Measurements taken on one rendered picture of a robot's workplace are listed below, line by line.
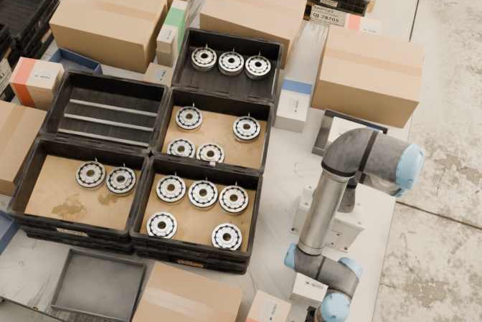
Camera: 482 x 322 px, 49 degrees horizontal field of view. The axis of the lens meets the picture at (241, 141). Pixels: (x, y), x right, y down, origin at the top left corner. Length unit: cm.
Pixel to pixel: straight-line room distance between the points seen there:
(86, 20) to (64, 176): 68
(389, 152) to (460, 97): 214
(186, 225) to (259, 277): 32
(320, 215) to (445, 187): 169
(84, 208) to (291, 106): 89
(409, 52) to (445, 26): 153
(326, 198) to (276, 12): 107
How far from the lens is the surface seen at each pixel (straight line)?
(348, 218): 182
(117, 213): 188
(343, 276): 157
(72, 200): 193
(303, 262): 157
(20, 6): 317
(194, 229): 184
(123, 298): 192
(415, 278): 285
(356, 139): 138
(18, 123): 210
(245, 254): 171
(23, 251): 205
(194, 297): 174
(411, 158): 138
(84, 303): 193
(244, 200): 185
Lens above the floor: 255
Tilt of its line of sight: 60 degrees down
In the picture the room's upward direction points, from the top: 7 degrees clockwise
